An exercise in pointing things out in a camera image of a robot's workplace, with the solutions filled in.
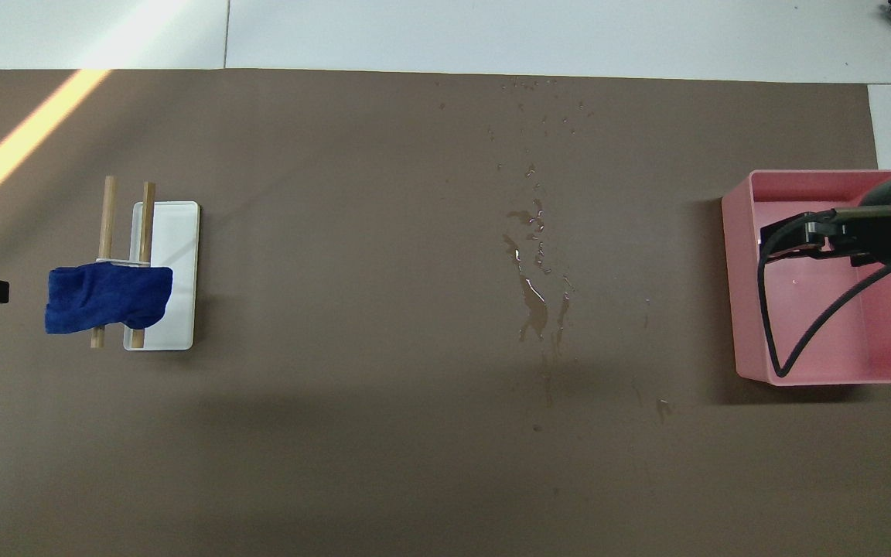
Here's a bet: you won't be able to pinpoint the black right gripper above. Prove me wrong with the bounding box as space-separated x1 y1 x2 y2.
760 174 891 268

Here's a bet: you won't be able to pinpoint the blue towel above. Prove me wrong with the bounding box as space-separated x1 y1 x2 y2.
45 262 174 335

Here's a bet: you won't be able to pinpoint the white towel rack base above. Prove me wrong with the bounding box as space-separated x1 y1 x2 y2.
123 201 200 351

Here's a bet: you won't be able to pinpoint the spilled water drops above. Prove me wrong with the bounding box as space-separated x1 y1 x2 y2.
434 76 674 434

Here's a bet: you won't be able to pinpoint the pink plastic bin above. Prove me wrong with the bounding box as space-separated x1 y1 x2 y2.
722 169 891 386

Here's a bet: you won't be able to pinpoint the wooden rack rod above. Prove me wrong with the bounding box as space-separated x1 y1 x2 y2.
90 176 118 349
131 182 157 349

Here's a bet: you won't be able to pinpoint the brown paper table mat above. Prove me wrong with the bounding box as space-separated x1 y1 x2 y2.
0 68 891 557

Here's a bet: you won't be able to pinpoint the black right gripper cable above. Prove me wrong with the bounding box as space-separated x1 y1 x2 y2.
757 210 891 378

